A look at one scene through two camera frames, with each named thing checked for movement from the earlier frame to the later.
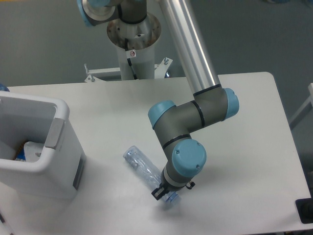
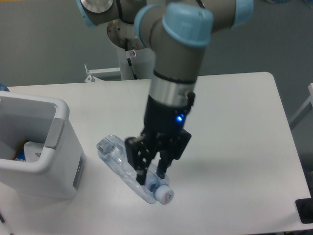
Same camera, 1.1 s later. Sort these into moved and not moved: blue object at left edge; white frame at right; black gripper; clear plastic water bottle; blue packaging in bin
Moved: black gripper; clear plastic water bottle
Not moved: blue packaging in bin; blue object at left edge; white frame at right
